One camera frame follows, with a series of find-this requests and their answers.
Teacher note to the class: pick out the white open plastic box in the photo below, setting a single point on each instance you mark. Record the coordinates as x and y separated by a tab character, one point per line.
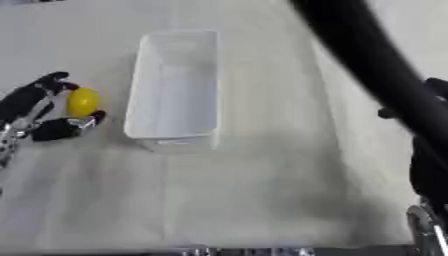
175	100

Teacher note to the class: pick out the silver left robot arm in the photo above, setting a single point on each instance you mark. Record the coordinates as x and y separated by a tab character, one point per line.
7	143

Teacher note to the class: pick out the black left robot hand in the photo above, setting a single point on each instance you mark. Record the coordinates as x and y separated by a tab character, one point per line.
20	100

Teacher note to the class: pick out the yellow toy lemon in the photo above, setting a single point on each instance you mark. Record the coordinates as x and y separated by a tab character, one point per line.
83	101

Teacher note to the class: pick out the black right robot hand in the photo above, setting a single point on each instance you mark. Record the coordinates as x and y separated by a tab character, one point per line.
430	175

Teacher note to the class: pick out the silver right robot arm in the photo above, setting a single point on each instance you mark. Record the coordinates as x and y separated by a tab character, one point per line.
429	230

